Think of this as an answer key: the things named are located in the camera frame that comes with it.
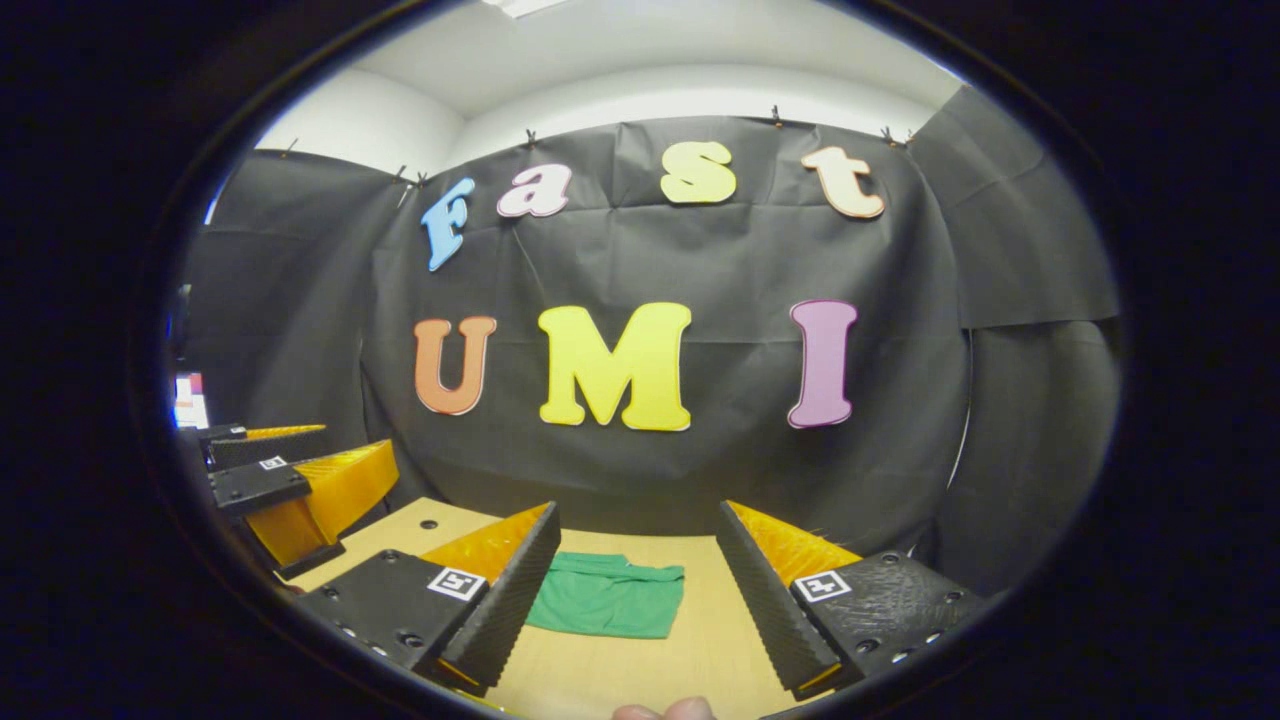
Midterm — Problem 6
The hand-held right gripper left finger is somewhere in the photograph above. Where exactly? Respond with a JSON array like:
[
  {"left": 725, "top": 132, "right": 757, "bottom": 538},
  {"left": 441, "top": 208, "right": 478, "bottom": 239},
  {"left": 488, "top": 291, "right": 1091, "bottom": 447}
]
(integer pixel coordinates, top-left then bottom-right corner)
[{"left": 295, "top": 500, "right": 563, "bottom": 698}]

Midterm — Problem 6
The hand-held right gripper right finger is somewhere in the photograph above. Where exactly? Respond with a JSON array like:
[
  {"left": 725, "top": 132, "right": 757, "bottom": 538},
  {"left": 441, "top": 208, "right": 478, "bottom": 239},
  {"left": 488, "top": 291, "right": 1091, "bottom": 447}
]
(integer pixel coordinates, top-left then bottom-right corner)
[{"left": 716, "top": 500, "right": 991, "bottom": 701}]

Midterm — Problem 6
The green T-shirt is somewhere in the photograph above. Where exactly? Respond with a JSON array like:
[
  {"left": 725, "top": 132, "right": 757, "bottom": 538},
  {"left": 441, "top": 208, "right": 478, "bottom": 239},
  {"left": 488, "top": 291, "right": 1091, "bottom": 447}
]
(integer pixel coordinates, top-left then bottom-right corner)
[{"left": 525, "top": 552, "right": 687, "bottom": 640}]

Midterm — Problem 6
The white printed panel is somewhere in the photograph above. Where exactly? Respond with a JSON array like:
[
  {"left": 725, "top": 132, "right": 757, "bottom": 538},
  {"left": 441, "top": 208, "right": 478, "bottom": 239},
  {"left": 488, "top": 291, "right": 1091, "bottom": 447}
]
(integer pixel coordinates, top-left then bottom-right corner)
[{"left": 175, "top": 372, "right": 211, "bottom": 431}]

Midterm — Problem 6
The black backdrop cloth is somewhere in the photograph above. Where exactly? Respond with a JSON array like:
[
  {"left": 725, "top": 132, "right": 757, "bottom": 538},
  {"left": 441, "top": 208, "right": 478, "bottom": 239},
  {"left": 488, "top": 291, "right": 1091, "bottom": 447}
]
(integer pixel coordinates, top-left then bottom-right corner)
[{"left": 180, "top": 85, "right": 1123, "bottom": 601}]

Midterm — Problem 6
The row of small cloth clips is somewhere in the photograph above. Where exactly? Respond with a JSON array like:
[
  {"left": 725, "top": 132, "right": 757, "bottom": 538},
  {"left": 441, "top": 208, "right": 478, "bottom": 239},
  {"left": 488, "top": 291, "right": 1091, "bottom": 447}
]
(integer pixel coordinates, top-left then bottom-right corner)
[{"left": 280, "top": 103, "right": 916, "bottom": 191}]

